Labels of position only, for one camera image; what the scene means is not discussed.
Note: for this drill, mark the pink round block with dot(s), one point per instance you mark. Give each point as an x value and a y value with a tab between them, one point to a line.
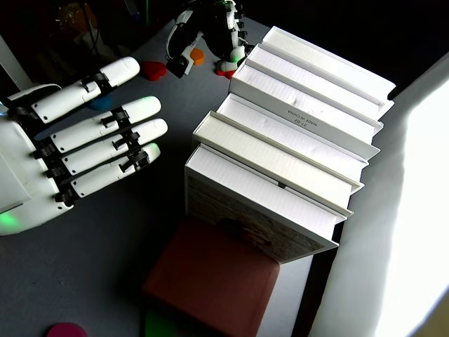
66	331

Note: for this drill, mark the blue round block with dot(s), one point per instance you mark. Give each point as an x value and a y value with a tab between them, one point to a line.
101	103

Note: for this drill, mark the grey table cloth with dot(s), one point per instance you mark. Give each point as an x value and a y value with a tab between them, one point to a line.
87	263

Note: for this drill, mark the grey-spined hardcover book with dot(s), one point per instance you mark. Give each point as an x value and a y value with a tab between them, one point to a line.
315	80

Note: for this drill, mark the book marked Made in China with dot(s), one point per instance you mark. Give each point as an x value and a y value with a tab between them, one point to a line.
305	121

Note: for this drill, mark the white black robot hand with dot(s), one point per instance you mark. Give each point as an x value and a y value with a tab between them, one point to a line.
21	168
224	31

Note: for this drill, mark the white hardcover book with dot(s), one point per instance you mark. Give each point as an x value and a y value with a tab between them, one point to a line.
333	66

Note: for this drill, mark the green block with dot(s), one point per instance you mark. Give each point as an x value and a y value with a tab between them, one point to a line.
158	324

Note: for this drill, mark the white Fashionindia book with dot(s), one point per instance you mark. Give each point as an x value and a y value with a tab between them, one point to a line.
273	128

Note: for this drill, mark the red hardcover book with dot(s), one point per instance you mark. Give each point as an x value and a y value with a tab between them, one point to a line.
210	274

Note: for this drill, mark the black-spined Duet book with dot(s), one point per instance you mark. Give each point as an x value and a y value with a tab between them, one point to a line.
245	182

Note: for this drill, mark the small red block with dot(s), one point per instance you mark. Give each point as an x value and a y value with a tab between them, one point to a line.
226	74

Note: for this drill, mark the white post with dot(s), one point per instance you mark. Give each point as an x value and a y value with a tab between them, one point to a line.
14	63

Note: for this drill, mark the cream-edged book Chinese spine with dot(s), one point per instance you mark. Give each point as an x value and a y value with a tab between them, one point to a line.
263	153

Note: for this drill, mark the orange block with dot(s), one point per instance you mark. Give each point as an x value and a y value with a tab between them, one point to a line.
198	58

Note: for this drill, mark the red heart block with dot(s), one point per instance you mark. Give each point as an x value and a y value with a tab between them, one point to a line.
152	70

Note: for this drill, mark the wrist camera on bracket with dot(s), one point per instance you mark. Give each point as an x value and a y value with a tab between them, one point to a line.
177	68

